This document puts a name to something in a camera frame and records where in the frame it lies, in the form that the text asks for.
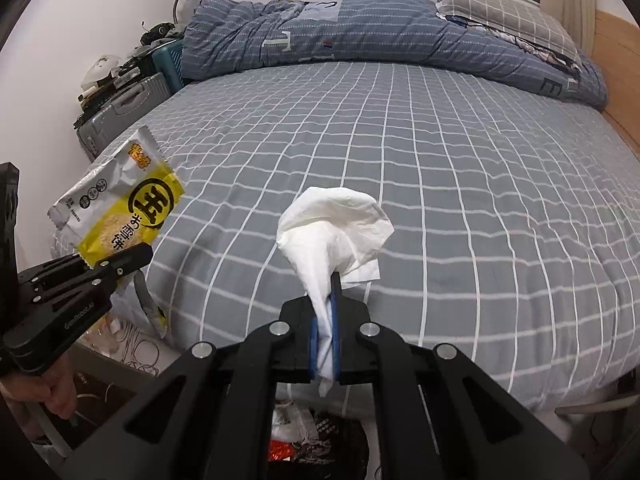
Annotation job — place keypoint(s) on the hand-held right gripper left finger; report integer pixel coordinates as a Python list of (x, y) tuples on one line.
[(314, 345)]

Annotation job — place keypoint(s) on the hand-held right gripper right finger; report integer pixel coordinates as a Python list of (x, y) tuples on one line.
[(337, 330)]

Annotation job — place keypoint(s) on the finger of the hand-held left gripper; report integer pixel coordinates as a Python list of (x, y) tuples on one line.
[(60, 267), (107, 280)]

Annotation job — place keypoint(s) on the yellow white snack wrapper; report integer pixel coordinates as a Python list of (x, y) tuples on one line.
[(120, 200)]

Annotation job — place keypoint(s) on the trash bin black liner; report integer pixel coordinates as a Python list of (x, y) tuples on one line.
[(345, 440)]

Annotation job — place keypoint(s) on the white tissue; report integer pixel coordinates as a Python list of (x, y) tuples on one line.
[(330, 225)]

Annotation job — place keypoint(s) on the person's left hand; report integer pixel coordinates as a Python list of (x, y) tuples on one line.
[(40, 387)]

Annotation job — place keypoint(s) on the grey suitcase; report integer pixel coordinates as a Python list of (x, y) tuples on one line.
[(120, 105)]

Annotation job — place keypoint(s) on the white plastic item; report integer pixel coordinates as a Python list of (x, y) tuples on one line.
[(100, 67)]

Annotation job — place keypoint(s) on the teal suitcase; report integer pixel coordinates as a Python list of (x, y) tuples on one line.
[(167, 65)]

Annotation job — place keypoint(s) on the blue striped duvet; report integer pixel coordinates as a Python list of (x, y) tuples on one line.
[(375, 30)]

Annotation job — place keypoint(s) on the grey checked pillow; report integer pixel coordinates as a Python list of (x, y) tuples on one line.
[(500, 5)]

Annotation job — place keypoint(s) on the wooden headboard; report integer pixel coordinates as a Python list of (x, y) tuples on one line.
[(615, 60)]

